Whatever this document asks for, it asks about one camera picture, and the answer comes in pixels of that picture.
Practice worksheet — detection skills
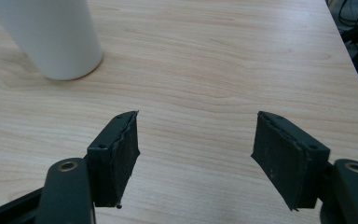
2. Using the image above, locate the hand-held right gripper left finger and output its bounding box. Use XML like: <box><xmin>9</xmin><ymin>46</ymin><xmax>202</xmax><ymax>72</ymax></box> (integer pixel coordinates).
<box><xmin>84</xmin><ymin>110</ymin><xmax>141</xmax><ymax>209</ymax></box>

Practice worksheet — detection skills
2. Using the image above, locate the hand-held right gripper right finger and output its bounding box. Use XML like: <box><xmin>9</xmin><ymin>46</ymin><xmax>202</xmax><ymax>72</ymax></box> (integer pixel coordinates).
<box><xmin>250</xmin><ymin>110</ymin><xmax>332</xmax><ymax>212</ymax></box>

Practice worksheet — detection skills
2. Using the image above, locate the white cup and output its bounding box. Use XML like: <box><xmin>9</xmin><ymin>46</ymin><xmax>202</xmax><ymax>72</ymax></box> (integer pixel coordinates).
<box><xmin>0</xmin><ymin>0</ymin><xmax>103</xmax><ymax>81</ymax></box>

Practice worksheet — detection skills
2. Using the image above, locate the black cable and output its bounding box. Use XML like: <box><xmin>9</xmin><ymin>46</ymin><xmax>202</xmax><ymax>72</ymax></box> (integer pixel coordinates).
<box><xmin>337</xmin><ymin>0</ymin><xmax>358</xmax><ymax>27</ymax></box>

